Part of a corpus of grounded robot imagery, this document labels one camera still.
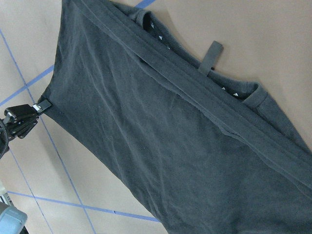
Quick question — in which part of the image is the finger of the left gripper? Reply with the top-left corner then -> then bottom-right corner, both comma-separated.
32,99 -> 52,115

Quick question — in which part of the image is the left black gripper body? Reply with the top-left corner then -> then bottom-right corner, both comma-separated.
0,104 -> 39,156

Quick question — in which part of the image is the black graphic t-shirt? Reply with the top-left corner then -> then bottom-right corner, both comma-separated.
42,0 -> 312,234

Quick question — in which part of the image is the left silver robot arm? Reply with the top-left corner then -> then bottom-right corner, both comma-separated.
0,99 -> 52,234

